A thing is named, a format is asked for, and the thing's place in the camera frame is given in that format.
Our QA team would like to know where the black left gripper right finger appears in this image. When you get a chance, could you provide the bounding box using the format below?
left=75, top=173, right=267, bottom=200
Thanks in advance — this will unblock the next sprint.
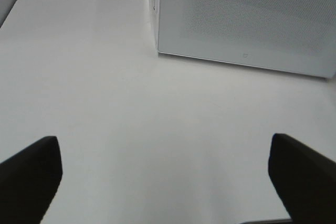
left=268, top=133, right=335, bottom=223

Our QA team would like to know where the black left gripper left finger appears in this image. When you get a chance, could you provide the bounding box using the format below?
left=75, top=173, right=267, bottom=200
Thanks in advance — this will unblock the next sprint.
left=1, top=136, right=63, bottom=223

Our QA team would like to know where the white microwave door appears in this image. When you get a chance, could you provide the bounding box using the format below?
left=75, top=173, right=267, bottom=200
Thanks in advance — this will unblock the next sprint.
left=157, top=0, right=335, bottom=79

